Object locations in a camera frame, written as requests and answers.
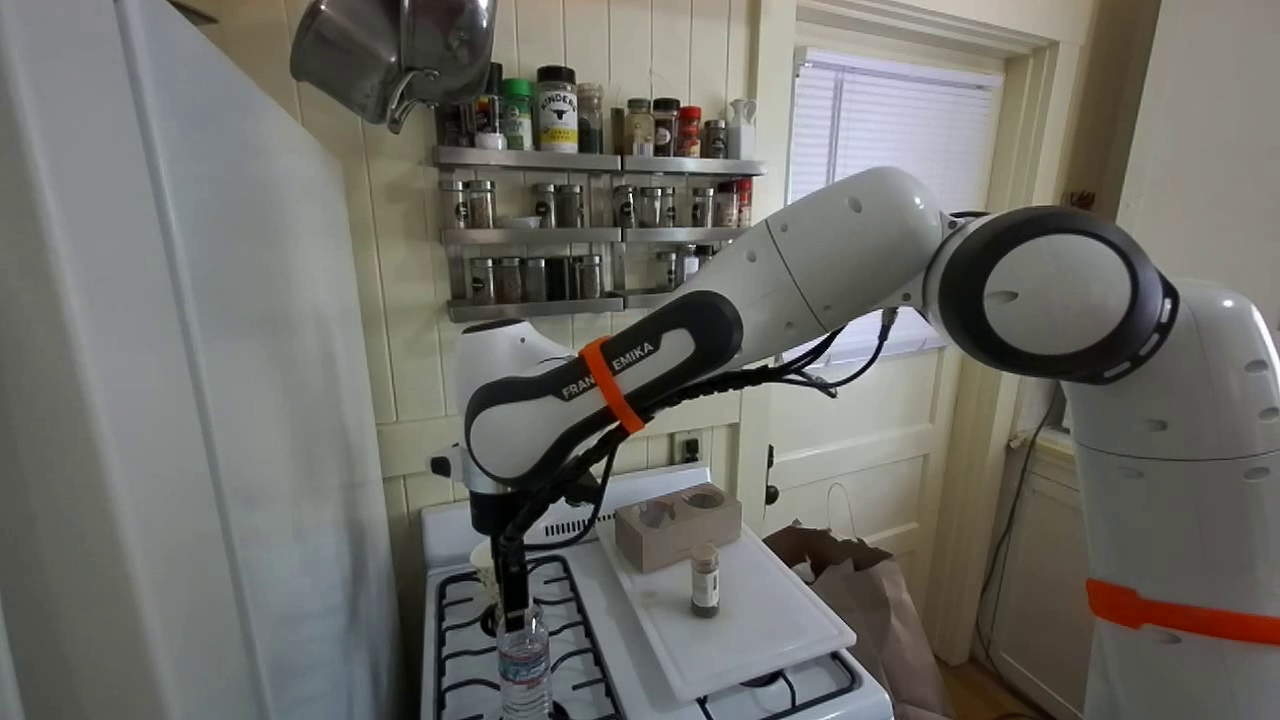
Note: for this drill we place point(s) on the white plastic tray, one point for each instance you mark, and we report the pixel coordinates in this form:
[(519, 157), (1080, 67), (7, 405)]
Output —
[(761, 626)]

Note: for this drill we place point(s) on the black door latch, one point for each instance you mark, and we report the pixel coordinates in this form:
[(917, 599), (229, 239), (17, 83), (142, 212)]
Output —
[(774, 482)]

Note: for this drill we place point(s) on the green-lid spice jar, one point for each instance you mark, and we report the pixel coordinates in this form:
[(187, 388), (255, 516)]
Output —
[(519, 122)]

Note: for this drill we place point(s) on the large black burner grate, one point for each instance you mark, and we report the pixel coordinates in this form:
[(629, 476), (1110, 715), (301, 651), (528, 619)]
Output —
[(463, 641)]

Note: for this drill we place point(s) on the white cabinet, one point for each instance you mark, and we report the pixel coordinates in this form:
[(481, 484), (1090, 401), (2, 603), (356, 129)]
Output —
[(1032, 603)]

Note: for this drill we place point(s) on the dark spice jar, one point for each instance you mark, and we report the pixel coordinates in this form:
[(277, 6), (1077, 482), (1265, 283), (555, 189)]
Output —
[(484, 113)]

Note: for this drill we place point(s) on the metal spice rack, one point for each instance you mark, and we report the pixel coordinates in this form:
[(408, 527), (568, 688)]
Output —
[(532, 161)]

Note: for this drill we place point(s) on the large steel pot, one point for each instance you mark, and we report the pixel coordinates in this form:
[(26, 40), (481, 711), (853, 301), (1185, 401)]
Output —
[(445, 40)]

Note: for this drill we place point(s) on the glass spice jar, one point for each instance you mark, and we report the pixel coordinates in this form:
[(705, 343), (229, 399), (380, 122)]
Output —
[(642, 129), (594, 122), (712, 136)]

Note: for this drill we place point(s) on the small black burner grate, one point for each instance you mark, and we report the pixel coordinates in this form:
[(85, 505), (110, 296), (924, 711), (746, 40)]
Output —
[(787, 686)]

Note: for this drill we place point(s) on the white window blind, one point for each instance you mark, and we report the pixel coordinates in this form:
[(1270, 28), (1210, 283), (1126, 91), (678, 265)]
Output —
[(853, 122)]

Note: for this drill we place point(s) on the dark wall outlet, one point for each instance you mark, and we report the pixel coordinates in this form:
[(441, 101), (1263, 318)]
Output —
[(691, 451)]

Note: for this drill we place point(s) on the orange tape on forearm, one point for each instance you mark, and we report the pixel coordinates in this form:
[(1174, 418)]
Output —
[(615, 386)]

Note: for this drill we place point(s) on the white refrigerator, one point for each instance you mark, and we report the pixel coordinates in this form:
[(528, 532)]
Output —
[(172, 401)]

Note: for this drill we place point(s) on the clear plastic water bottle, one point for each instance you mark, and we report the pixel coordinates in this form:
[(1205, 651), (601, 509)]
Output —
[(524, 672)]

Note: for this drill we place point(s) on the large white-label spice jar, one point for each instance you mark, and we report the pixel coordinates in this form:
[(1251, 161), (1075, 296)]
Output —
[(556, 113)]

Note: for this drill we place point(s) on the red spice jar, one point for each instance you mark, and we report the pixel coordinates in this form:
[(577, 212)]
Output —
[(691, 129)]

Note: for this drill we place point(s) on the brown paper bag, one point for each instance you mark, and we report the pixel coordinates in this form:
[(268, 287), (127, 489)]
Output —
[(883, 626)]

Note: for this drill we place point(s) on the white panelled door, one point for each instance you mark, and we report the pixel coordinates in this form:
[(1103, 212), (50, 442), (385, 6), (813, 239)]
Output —
[(867, 467)]

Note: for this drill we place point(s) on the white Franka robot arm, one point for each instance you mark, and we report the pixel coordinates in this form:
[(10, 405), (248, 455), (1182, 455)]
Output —
[(826, 254)]

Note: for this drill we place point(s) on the white gas stove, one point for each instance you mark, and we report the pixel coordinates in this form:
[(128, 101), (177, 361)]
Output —
[(626, 692)]

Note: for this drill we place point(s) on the small spice shaker bottle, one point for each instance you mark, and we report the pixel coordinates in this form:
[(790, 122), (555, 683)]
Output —
[(705, 587)]

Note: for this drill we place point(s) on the cardboard box with two holes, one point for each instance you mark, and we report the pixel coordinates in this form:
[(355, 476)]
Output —
[(674, 532)]

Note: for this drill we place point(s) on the orange tape on base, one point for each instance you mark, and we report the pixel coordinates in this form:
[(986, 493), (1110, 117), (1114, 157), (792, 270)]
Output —
[(1174, 619)]

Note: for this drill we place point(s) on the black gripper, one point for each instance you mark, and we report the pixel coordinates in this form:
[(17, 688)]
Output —
[(508, 555)]

